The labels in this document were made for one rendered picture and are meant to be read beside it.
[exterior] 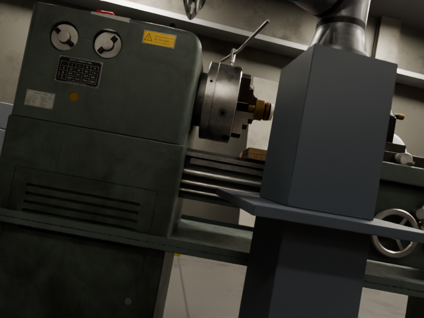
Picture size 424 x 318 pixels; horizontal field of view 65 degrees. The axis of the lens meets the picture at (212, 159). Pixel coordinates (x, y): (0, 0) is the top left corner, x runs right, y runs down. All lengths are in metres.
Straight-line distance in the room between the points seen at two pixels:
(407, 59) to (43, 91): 4.98
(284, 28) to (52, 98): 3.90
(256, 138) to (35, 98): 3.03
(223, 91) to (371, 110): 0.60
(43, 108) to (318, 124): 0.89
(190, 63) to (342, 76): 0.56
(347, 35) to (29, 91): 0.98
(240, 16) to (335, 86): 3.96
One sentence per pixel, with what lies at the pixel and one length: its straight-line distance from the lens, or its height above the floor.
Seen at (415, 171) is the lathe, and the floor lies 0.91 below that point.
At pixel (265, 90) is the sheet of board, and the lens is 4.28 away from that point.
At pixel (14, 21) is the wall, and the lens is 4.79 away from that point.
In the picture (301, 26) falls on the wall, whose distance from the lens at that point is 4.90.
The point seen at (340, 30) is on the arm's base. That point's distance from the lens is 0.86.
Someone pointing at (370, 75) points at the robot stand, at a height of 1.06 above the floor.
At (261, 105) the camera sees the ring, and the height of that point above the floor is 1.09.
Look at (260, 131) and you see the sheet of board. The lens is 4.01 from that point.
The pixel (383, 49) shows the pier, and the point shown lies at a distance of 5.26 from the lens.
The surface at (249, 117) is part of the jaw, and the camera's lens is 1.35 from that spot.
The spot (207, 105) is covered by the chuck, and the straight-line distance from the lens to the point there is 1.23.
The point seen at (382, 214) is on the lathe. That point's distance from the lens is 1.20.
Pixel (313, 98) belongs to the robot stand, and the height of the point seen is 0.98.
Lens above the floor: 0.79
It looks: 2 degrees up
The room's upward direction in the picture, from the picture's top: 10 degrees clockwise
